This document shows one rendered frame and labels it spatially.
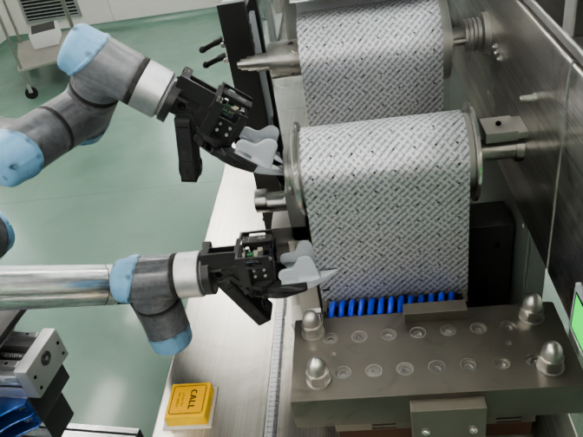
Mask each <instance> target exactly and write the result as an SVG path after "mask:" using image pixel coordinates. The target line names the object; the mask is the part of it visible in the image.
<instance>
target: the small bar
mask: <svg viewBox="0 0 583 437"><path fill-rule="evenodd" d="M403 318H404V322H405V323H413V322H425V321H437V320H449V319H461V318H468V309H467V306H466V303H465V300H464V299H461V300H449V301H438V302H427V303H405V304H403Z"/></svg>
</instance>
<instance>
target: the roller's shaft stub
mask: <svg viewBox="0 0 583 437"><path fill-rule="evenodd" d="M525 154H526V144H525V139H524V138H522V139H518V140H513V141H505V142H497V143H488V144H486V143H485V140H481V155H482V161H486V160H502V159H510V158H512V159H513V160H514V161H515V162H516V161H523V160H524V159H525Z"/></svg>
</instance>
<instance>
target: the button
mask: <svg viewBox="0 0 583 437"><path fill-rule="evenodd" d="M213 392H214V390H213V385H212V383H211V382H201V383H187V384H174V385H173V386H172V390H171V394H170V397H169V401H168V404H167V410H166V413H165V417H164V418H165V421H166V423H167V425H168V426H185V425H201V424H207V423H208V420H209V414H210V410H211V406H212V400H213Z"/></svg>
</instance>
